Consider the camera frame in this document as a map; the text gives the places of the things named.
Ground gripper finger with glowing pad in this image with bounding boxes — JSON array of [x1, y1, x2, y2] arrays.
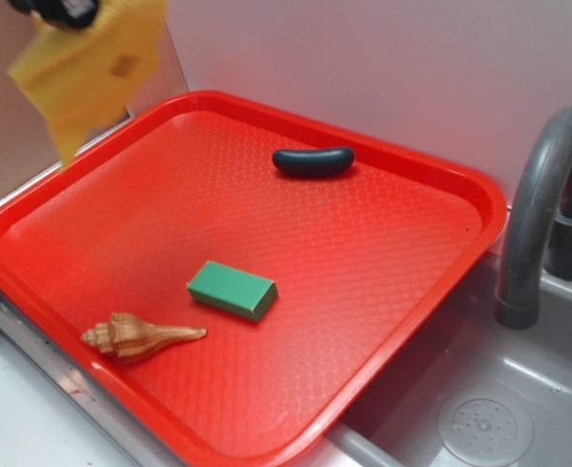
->
[[8, 0, 99, 29]]

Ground yellow cloth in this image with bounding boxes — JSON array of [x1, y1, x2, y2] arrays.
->
[[8, 1, 168, 168]]

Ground dark green toy cucumber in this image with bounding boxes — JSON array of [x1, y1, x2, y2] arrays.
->
[[271, 147, 355, 178]]

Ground red plastic tray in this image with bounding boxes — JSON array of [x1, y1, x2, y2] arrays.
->
[[0, 91, 507, 466]]

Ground green rectangular block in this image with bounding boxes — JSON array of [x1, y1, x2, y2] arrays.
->
[[187, 261, 278, 322]]

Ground brown spiral seashell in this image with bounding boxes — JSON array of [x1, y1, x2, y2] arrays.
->
[[81, 312, 208, 361]]

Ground grey toy faucet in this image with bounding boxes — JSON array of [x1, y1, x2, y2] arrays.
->
[[495, 106, 572, 330]]

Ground grey toy sink basin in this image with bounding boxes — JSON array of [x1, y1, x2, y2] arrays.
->
[[328, 257, 572, 466]]

